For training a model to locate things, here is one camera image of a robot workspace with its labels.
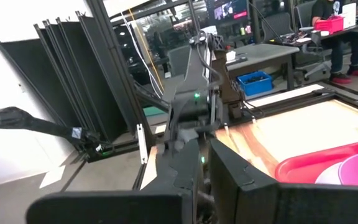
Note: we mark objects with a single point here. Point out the white mounting bracket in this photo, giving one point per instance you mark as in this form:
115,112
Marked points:
141,143

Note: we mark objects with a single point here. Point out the display screen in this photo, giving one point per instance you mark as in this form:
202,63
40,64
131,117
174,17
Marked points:
228,9

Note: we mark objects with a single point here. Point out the black floor box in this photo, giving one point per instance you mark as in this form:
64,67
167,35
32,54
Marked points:
99,152

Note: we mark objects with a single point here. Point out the grey desk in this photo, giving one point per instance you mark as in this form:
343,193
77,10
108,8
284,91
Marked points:
259,54

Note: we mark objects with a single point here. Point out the black phone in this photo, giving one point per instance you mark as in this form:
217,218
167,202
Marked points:
241,60

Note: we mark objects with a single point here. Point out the person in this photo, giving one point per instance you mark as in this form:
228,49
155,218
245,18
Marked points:
343,53

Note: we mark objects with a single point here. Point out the dark office desk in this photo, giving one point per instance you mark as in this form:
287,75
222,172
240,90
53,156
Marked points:
322,36

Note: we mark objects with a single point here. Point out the black folding partition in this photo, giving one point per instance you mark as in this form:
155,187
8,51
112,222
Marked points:
57,77

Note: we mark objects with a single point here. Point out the white laptop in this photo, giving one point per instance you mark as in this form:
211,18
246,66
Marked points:
350,14

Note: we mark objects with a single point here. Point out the red plastic tray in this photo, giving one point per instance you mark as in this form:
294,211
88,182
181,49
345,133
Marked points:
300,169

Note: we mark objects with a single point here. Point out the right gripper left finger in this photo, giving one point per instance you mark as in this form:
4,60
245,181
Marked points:
179,174

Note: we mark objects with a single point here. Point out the lavender grey plate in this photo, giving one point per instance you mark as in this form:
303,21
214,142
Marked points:
328,175

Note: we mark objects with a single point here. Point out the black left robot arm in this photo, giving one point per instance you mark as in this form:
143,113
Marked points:
188,77

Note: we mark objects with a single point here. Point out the blue storage bin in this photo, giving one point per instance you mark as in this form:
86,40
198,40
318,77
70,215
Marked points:
255,83

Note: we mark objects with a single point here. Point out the white crumpled tissue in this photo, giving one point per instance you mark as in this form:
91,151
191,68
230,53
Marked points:
231,56

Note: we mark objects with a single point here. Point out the grey office chair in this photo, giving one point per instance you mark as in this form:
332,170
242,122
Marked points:
179,60
304,12
278,25

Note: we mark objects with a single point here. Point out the red plastic bin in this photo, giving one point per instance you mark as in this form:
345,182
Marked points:
329,25

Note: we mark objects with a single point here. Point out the green floor mat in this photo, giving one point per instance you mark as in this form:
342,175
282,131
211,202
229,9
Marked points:
154,111

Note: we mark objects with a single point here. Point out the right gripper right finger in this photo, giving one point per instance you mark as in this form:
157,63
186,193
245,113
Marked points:
241,193

